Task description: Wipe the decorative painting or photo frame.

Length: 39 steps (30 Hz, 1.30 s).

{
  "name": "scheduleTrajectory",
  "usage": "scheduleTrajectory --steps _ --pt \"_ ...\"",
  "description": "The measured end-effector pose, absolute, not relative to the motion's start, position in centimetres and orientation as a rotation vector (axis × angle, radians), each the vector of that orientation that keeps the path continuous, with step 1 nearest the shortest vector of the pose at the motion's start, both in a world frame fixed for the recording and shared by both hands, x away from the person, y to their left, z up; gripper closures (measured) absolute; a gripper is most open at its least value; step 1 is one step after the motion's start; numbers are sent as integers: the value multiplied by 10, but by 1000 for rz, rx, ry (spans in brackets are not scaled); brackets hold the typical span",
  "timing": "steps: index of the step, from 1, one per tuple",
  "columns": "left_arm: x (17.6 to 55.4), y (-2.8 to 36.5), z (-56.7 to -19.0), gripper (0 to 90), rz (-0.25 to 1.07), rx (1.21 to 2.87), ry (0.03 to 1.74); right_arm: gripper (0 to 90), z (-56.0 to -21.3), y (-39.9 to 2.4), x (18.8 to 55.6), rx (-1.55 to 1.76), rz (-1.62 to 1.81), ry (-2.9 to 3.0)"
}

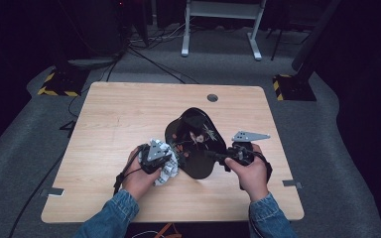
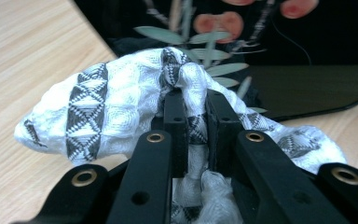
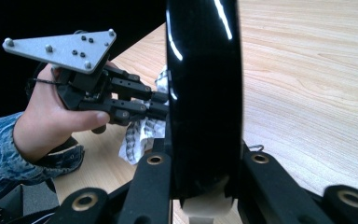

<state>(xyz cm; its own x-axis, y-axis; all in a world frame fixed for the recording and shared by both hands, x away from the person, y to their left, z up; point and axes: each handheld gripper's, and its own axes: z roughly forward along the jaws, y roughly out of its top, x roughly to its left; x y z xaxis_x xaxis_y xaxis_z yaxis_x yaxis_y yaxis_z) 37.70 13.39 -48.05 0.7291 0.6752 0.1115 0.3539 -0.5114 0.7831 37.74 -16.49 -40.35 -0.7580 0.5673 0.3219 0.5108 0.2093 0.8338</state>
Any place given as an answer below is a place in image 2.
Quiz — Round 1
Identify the white checkered cloth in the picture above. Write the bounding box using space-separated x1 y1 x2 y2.
13 46 349 224

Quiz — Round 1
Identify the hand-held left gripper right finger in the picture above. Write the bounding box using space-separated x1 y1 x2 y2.
204 89 246 176

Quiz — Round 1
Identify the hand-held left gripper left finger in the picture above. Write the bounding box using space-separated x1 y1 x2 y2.
162 88 189 179

